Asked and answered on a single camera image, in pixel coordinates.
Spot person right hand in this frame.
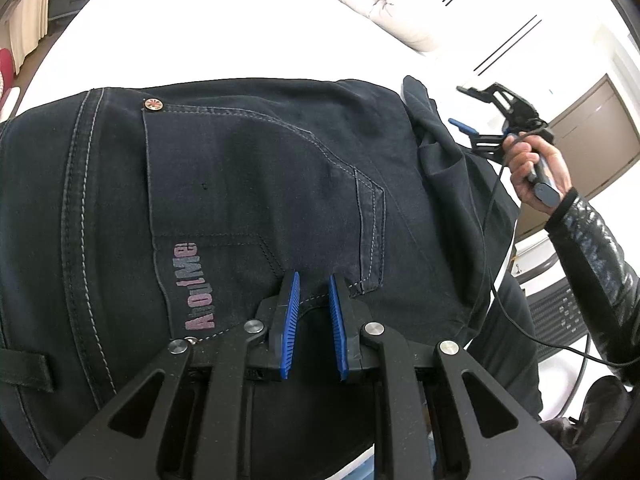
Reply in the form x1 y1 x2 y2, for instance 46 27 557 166
500 130 575 219

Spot black cable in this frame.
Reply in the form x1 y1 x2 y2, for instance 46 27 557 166
479 159 626 369

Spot black shiny jacket sleeve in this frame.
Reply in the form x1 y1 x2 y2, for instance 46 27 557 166
544 188 639 385

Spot white wardrobe with black handles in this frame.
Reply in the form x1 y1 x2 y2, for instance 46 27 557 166
406 0 639 131

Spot beige curtain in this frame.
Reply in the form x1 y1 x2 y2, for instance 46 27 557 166
1 0 49 75

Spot grey mesh chair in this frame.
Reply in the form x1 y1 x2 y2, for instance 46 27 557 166
508 238 601 361

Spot red bag with white rope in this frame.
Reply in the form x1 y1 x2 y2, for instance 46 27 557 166
0 48 14 96

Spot black denim pants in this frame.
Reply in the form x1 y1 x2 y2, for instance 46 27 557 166
1 78 518 479

